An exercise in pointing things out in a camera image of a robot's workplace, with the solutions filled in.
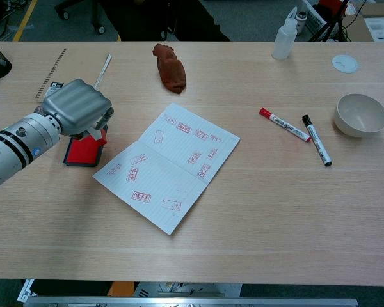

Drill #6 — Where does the translucent squeeze bottle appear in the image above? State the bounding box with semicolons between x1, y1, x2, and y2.
271;6;299;61

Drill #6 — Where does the small white black-capped bottle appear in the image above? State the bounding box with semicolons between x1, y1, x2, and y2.
296;11;308;33

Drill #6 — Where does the white foam packaging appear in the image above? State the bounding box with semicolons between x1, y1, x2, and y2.
363;16;384;43

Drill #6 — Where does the red ink pad tray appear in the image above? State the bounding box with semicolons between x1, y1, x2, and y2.
63;134;107;168

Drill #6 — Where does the white stamped notebook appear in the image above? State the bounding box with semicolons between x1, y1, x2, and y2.
92;102;241;236

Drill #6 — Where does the white printed label sheet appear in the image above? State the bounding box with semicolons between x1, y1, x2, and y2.
17;279;36;303

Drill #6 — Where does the reddish brown cloth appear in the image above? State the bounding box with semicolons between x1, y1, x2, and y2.
152;43;187;95

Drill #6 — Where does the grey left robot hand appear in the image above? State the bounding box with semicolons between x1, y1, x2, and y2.
40;79;115;141

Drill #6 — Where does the beige bowl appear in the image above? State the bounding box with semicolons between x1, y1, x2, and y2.
333;93;384;138

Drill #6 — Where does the brown cardboard box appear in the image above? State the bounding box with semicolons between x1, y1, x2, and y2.
341;3;384;43

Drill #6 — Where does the red whiteboard marker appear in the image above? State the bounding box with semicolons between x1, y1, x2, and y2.
259;107;312;143

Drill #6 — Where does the silver metal rail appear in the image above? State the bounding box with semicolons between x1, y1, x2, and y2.
22;295;359;307

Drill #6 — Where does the black tripod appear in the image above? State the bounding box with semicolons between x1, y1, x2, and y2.
308;0;351;43

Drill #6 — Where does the orange object under table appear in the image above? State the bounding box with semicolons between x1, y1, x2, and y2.
108;281;139;297

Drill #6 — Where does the black office chair base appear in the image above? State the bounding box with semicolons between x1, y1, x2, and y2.
54;0;107;35

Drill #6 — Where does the white plastic basket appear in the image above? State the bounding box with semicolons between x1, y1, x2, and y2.
302;0;343;33

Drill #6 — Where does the grey round cable grommet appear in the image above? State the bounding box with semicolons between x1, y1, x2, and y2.
332;54;359;74

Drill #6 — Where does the white machine under table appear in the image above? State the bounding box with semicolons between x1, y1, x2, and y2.
133;281;243;298

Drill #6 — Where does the person in black clothes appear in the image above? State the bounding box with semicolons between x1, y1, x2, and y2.
99;0;231;42

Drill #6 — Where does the brown spiral notebook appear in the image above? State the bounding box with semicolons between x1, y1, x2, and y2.
35;48;113;103

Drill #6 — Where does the black whiteboard marker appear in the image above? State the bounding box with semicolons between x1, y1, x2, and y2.
301;114;333;168

